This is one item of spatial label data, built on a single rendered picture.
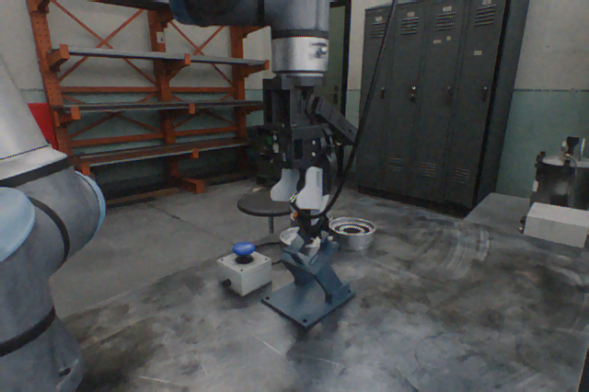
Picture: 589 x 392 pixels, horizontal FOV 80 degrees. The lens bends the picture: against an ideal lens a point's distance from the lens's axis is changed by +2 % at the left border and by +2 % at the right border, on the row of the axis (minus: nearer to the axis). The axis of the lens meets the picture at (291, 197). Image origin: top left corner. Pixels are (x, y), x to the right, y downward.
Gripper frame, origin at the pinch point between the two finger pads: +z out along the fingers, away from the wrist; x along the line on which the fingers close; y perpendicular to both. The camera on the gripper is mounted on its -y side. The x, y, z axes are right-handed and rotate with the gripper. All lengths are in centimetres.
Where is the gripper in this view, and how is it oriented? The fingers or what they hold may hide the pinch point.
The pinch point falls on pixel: (307, 213)
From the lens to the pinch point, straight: 54.6
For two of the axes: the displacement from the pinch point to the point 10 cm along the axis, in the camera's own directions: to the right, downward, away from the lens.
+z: 0.0, 9.5, 3.0
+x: 7.1, 2.1, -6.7
